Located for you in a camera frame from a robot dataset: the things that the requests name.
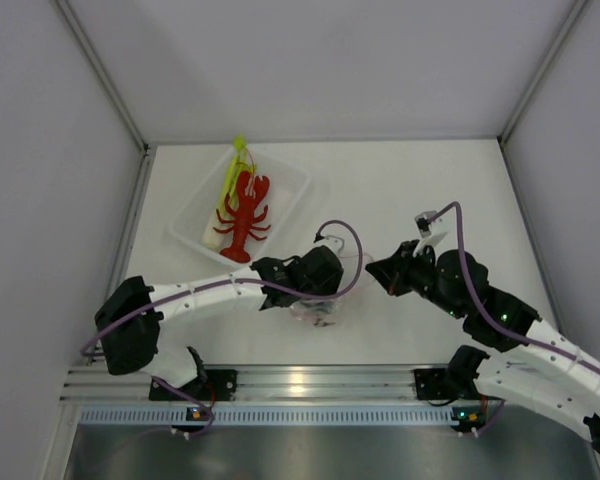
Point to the aluminium frame post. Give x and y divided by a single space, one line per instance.
547 61
95 63

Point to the red fake lobster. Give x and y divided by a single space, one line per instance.
250 190

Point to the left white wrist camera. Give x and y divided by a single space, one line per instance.
334 243

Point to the left aluminium frame post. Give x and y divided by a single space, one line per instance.
95 63

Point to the clear zip top bag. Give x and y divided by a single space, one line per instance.
341 305

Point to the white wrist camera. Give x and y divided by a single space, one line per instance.
334 243
432 230

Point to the translucent white plastic basket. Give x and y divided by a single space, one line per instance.
288 184

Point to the white slotted cable duct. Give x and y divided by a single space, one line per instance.
250 415

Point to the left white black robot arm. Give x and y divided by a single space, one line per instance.
145 328

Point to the fake grey fish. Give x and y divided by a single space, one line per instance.
321 319

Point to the aluminium rail base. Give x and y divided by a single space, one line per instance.
262 383

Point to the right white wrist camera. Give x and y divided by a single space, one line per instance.
432 230

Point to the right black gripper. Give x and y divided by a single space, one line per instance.
393 272

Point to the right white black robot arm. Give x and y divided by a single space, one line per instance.
517 356

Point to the fake green leek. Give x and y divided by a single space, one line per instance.
240 161

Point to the right aluminium frame post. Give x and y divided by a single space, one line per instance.
547 61

